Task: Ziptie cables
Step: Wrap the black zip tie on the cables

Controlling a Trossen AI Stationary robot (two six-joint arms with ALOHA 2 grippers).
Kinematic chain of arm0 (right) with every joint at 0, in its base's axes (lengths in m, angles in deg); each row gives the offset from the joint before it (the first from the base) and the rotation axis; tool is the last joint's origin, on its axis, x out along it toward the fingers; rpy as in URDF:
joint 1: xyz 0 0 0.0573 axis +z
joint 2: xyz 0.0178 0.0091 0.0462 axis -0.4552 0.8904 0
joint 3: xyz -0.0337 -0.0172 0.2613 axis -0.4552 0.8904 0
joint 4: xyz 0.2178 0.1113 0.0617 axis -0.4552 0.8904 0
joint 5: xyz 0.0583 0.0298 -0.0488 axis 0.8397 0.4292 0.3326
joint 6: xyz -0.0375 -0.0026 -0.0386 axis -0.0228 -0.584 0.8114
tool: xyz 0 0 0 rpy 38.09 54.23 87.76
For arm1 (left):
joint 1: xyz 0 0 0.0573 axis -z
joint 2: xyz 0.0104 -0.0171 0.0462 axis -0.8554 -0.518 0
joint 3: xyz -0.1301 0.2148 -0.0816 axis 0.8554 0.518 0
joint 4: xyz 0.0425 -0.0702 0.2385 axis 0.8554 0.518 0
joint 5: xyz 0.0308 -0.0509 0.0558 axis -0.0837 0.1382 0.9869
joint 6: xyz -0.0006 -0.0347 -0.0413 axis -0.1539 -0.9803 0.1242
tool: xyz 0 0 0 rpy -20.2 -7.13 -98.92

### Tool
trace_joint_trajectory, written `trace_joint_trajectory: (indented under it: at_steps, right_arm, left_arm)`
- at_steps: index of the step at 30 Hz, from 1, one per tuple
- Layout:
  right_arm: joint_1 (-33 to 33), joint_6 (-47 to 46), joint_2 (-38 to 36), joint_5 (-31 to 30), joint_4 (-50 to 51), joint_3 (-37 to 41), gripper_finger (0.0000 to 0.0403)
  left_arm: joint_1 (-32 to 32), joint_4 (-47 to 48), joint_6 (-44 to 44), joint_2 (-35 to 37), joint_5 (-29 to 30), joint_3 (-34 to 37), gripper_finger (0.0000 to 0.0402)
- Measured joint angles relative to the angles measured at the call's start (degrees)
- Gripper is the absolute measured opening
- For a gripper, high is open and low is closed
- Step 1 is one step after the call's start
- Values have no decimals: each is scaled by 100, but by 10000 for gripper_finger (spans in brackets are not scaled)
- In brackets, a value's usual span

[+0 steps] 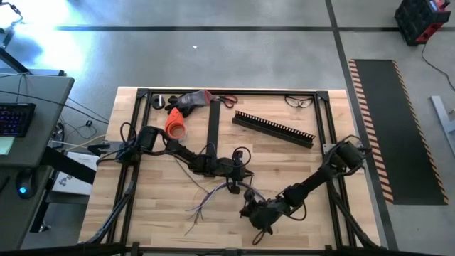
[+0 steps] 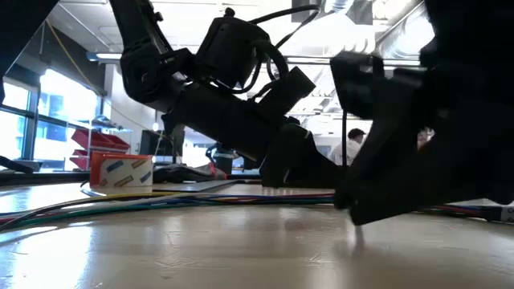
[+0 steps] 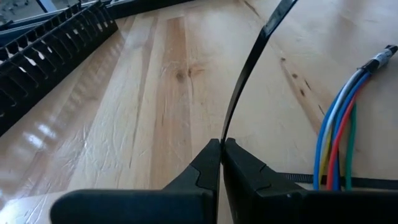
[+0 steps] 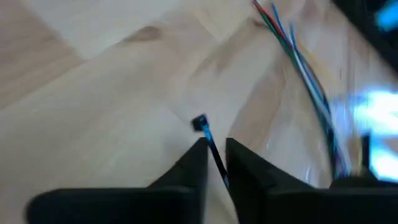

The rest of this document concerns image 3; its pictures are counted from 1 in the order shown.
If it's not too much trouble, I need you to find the white cable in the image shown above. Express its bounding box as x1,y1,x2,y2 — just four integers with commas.
320,68,368,162

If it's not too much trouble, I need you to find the black zip tie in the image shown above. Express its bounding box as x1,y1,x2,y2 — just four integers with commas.
219,0,398,190

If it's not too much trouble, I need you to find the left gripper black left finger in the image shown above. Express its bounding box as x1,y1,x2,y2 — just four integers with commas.
51,139,222,224

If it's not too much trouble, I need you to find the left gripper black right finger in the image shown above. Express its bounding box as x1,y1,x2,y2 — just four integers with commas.
222,138,398,224

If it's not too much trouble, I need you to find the black slotted cable duct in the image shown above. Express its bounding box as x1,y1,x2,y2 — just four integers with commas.
0,0,119,138

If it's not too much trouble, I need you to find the bundle of coloured wires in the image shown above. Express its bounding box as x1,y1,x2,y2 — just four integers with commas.
325,93,361,191

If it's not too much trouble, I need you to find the white post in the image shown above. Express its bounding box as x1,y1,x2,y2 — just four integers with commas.
34,0,58,13

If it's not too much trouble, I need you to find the black sleeve with white label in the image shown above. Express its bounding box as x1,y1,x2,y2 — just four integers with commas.
360,44,398,75

